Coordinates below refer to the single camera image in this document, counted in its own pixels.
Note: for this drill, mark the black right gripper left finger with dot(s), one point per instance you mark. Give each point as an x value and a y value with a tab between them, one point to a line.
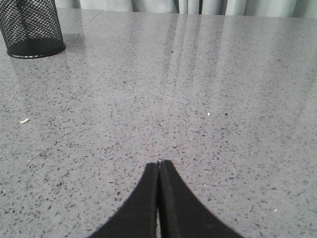
137	217

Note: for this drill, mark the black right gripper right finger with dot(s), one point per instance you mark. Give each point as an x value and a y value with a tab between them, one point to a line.
181	214

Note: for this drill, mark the black mesh pen holder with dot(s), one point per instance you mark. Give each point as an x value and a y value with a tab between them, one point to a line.
30	28

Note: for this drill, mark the grey curtain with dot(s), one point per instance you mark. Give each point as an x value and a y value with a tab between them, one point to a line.
266	8

